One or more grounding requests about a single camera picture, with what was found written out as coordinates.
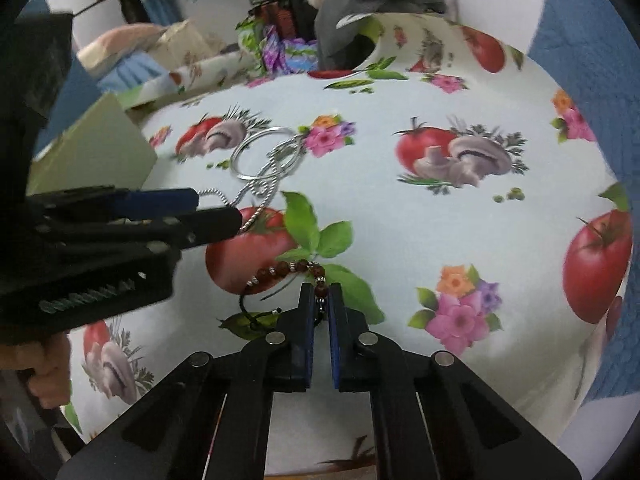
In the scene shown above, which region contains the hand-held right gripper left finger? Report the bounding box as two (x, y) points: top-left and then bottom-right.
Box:
(55, 282), (317, 480)

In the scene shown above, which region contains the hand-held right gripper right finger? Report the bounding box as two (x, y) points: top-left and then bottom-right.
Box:
(327, 282), (583, 480)

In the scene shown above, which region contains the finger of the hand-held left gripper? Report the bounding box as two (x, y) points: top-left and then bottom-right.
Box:
(30, 186), (200, 222)
(45, 206), (244, 257)

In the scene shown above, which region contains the pale green box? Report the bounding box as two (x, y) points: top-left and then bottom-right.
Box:
(27, 91), (158, 196)

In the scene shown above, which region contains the brown beaded bracelet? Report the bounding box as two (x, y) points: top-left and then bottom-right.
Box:
(239, 257), (331, 333)

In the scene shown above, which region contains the person's left hand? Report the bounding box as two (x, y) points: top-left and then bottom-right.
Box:
(0, 332), (73, 408)

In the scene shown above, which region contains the fruit and flower printed tablecloth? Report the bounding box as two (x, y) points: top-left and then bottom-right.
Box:
(60, 10), (636, 476)

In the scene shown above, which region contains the light blue folded cloth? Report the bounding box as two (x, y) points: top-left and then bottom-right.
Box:
(97, 52), (171, 93)

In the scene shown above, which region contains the small blue quilted cushion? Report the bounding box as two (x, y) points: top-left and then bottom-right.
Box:
(22, 0), (103, 153)

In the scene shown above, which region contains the beige floral bag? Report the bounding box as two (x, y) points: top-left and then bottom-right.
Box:
(150, 17), (226, 68)

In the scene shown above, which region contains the pink pillow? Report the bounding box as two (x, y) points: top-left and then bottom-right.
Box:
(77, 22), (168, 71)

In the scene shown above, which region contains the colourful floral cloth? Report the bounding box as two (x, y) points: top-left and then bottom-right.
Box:
(235, 15), (321, 78)

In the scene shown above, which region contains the red plaid item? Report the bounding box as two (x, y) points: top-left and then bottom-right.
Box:
(252, 2), (296, 41)

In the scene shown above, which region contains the grey garment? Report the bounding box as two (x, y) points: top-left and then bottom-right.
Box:
(315, 0), (448, 71)

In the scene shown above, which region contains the large blue quilted cushion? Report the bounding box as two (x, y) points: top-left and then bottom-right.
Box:
(527, 0), (640, 403)

